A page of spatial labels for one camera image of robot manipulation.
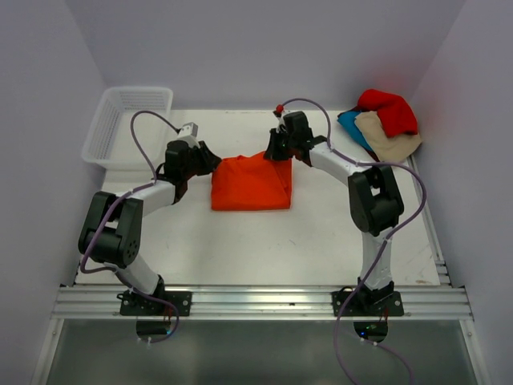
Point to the beige t shirt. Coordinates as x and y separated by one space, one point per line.
394 149

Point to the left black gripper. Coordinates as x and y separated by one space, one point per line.
204 157

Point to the blue t shirt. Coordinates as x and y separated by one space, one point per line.
347 121

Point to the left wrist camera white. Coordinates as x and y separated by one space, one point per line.
188 134

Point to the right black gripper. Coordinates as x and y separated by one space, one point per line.
278 145

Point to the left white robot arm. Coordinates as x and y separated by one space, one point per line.
111 234

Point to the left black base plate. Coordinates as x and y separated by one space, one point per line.
166 303

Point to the orange t shirt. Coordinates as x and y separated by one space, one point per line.
252 183

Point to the white plastic basket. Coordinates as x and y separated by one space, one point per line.
124 135

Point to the red t shirt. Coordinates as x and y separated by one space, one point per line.
395 113

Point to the dark maroon t shirt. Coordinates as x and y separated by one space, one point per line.
373 156

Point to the aluminium rail frame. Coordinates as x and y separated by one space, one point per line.
285 265

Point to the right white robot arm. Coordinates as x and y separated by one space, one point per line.
375 203

